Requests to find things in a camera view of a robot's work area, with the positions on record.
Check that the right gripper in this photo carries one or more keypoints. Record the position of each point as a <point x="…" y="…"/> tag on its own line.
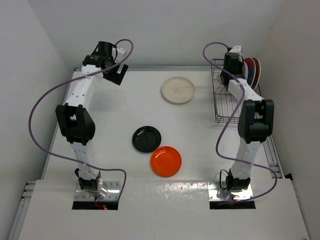
<point x="241" y="64"/>

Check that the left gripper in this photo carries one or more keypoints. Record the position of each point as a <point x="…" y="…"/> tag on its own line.
<point x="115" y="78"/>

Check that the lilac plastic plate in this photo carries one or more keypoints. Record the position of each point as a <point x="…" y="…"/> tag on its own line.
<point x="245" y="70"/>

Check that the red teal floral plate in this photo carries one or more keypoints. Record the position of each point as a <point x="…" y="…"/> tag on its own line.
<point x="251" y="70"/>
<point x="257" y="73"/>

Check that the black glossy plate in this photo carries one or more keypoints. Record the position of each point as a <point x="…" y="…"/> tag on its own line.
<point x="146" y="139"/>

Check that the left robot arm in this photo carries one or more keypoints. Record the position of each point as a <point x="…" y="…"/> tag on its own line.
<point x="74" y="120"/>

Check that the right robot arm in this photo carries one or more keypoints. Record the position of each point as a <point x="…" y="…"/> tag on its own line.
<point x="255" y="122"/>

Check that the cream plastic plate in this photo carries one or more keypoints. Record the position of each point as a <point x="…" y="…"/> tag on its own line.
<point x="178" y="90"/>

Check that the orange glossy plate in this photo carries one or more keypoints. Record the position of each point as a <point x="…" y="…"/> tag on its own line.
<point x="166" y="161"/>

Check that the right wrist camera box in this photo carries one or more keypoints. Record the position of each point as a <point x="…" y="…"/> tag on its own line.
<point x="236" y="49"/>

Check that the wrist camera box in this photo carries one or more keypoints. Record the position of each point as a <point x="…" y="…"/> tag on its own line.
<point x="236" y="49"/>
<point x="119" y="53"/>

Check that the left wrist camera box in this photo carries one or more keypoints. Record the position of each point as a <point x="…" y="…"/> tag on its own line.
<point x="119" y="53"/>

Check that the grey wire dish rack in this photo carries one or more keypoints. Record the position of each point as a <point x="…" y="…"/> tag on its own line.
<point x="224" y="102"/>

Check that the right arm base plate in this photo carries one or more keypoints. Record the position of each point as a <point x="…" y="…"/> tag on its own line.
<point x="229" y="200"/>

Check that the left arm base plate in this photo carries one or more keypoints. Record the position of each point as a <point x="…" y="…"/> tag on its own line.
<point x="106" y="200"/>

